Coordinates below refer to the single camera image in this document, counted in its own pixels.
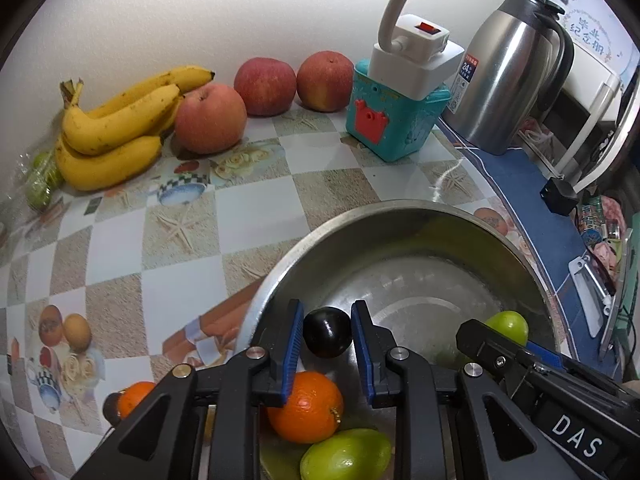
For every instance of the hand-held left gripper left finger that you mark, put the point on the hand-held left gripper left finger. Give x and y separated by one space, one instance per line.
290 355

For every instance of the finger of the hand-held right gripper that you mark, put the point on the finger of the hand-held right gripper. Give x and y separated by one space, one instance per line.
542 351
492 352

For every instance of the printed checkered tablecloth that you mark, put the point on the printed checkered tablecloth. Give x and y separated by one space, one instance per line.
175 260

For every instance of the large steel basin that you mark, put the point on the large steel basin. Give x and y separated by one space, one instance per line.
435 270

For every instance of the clear plastic fruit container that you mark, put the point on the clear plastic fruit container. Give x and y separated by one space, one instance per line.
20 180

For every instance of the small orange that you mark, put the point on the small orange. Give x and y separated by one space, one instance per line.
137 395

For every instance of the white printed box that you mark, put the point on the white printed box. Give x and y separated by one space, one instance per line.
595 30

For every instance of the white cabinet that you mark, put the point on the white cabinet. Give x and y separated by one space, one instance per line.
600 90

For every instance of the black power adapter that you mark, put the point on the black power adapter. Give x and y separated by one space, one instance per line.
557 196

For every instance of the steel thermos jug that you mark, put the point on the steel thermos jug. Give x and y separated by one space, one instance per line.
505 75

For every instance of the dark red apple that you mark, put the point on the dark red apple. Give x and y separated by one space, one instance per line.
265 85

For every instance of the pink apple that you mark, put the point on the pink apple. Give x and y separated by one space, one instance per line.
210 117

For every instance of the red yellow apple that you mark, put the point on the red yellow apple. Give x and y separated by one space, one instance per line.
325 80

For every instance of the small green jujube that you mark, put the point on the small green jujube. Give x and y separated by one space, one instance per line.
510 322

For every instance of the large orange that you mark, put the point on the large orange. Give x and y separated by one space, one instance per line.
310 410

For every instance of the colourful packets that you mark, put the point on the colourful packets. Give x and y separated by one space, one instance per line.
602 225

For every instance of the teal plastic toy box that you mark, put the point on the teal plastic toy box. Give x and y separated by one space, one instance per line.
395 125

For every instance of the silver phone stand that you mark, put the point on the silver phone stand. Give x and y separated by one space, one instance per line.
590 292

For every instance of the large green jujube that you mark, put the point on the large green jujube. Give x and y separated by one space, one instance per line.
345 457

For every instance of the smartphone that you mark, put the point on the smartphone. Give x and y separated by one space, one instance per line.
620 300

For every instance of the white plastic bag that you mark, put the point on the white plastic bag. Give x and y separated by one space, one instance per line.
537 137

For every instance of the large dark plum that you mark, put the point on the large dark plum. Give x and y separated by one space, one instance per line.
327 332

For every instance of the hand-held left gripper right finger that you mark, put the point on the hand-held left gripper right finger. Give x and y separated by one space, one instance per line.
362 355

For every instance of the yellow banana bunch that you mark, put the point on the yellow banana bunch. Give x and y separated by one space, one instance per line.
115 125

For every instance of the white power strip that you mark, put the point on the white power strip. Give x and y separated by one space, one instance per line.
420 60

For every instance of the small green fruit in container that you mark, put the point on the small green fruit in container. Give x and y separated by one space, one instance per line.
44 162
39 192

